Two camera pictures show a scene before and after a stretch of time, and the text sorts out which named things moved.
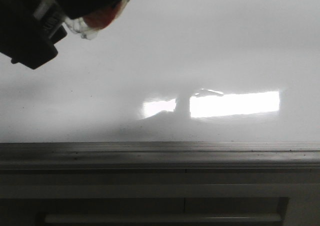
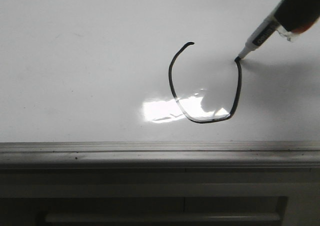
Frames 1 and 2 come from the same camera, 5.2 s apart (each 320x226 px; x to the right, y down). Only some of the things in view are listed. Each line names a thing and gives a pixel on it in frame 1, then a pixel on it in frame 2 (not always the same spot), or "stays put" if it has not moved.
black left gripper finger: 76,1 to 300,5
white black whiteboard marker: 50,15 to 270,26
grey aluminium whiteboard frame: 256,155 stays put
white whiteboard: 182,63 stays put
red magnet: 88,25 to 302,29
